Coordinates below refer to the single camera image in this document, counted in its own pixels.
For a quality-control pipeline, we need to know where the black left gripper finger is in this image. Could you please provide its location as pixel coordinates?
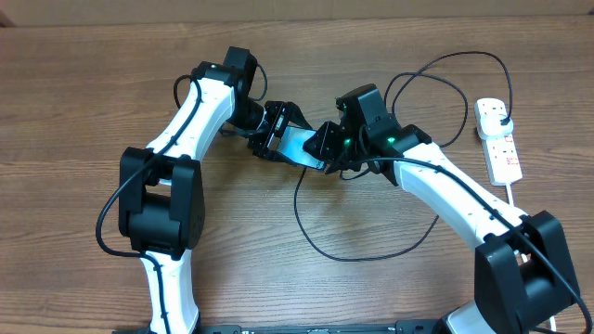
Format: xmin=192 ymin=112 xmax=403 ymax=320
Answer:
xmin=252 ymin=149 xmax=297 ymax=166
xmin=285 ymin=102 xmax=313 ymax=130

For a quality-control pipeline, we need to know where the Samsung Galaxy smartphone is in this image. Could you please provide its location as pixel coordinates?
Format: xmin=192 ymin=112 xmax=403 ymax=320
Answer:
xmin=277 ymin=126 xmax=326 ymax=171

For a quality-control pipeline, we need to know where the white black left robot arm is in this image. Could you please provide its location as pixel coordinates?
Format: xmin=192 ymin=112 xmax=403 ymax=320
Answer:
xmin=118 ymin=46 xmax=325 ymax=333

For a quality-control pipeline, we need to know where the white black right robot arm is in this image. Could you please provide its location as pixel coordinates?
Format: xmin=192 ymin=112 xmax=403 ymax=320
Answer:
xmin=303 ymin=83 xmax=593 ymax=333

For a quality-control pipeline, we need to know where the white charger plug adapter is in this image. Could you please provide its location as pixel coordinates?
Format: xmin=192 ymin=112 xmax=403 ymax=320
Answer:
xmin=477 ymin=114 xmax=514 ymax=140

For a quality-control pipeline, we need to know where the white power strip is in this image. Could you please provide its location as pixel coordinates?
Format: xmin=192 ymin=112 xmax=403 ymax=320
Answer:
xmin=473 ymin=97 xmax=523 ymax=186

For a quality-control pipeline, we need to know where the white power strip cord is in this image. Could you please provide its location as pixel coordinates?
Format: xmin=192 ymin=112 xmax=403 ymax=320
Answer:
xmin=504 ymin=183 xmax=558 ymax=334

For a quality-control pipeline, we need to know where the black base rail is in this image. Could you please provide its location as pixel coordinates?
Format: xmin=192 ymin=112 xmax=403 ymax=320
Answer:
xmin=110 ymin=317 xmax=442 ymax=334

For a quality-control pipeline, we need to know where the cardboard wall panel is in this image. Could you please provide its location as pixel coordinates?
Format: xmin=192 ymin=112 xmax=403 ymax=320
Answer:
xmin=1 ymin=0 xmax=593 ymax=27

